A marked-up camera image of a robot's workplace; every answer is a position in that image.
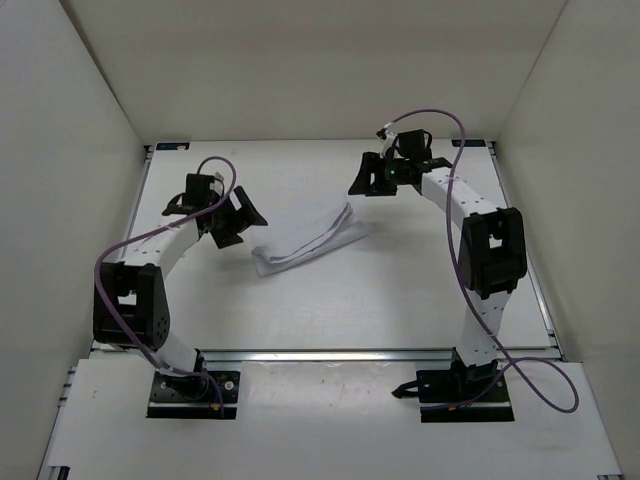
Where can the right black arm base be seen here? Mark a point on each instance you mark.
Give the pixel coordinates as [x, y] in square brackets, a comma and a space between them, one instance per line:
[460, 394]

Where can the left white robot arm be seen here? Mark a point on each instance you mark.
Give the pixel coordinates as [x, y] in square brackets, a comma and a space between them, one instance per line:
[131, 308]

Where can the blue corner label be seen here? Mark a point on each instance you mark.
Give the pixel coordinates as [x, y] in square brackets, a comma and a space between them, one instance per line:
[172, 146]
[469, 143]

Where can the right blue corner label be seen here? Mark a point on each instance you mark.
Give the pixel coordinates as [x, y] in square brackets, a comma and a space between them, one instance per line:
[469, 143]

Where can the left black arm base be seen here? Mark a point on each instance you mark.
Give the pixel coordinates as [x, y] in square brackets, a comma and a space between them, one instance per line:
[173, 397]

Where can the left blue corner label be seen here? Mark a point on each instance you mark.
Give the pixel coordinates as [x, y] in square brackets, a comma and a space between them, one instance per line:
[172, 146]

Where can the white fabric skirt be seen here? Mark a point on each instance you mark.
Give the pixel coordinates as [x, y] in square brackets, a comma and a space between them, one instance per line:
[303, 233]

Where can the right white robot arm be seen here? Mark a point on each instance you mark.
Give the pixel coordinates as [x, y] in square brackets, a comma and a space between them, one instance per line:
[490, 259]

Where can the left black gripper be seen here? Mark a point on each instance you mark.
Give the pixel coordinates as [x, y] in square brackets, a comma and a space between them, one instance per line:
[248, 215]

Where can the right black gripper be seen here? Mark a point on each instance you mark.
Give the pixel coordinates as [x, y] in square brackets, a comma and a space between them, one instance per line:
[373, 165]

